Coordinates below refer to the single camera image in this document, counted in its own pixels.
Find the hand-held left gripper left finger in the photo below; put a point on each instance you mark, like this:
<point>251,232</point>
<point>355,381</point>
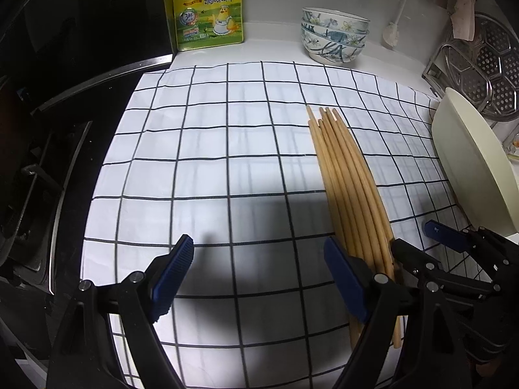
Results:
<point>174,269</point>

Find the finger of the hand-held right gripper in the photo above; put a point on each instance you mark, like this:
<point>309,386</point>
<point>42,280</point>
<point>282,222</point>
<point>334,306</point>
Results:
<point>409,257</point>
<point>446,235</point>

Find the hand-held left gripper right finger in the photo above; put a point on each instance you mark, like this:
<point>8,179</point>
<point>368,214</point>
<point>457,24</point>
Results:
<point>344,279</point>

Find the bundle of wooden chopsticks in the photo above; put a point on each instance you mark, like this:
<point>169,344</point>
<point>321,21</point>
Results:
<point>344,194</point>

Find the large white bowl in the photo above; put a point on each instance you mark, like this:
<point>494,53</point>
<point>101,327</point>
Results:
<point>474,154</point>

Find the white black grid cloth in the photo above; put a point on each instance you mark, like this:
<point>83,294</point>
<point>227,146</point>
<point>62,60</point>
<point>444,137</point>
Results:
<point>202,129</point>

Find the stainless steel steamer tray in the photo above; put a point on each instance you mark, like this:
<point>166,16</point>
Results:
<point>466,73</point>
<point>502,65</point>

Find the black gas stove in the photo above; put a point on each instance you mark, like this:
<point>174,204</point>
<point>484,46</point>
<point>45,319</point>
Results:
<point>40,162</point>

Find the white dish brush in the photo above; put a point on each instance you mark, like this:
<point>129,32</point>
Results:
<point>392,32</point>

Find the blue floral ceramic bowl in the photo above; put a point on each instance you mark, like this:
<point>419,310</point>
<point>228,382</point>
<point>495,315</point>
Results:
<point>332,50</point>
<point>336,18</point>
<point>324,36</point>

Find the pink cloth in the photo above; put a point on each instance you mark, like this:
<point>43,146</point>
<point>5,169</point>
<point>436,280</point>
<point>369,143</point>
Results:
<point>464,12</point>

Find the yellow seasoning pouch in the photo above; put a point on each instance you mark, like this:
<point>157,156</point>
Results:
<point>206,16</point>

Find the black glass appliance panel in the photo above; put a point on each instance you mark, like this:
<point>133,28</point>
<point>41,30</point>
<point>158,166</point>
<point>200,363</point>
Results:
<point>89,28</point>

